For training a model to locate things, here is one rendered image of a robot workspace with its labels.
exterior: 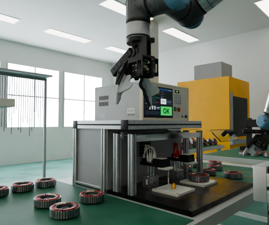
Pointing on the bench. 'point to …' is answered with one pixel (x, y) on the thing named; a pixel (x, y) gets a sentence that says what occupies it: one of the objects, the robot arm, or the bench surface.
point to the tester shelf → (135, 124)
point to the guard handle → (228, 132)
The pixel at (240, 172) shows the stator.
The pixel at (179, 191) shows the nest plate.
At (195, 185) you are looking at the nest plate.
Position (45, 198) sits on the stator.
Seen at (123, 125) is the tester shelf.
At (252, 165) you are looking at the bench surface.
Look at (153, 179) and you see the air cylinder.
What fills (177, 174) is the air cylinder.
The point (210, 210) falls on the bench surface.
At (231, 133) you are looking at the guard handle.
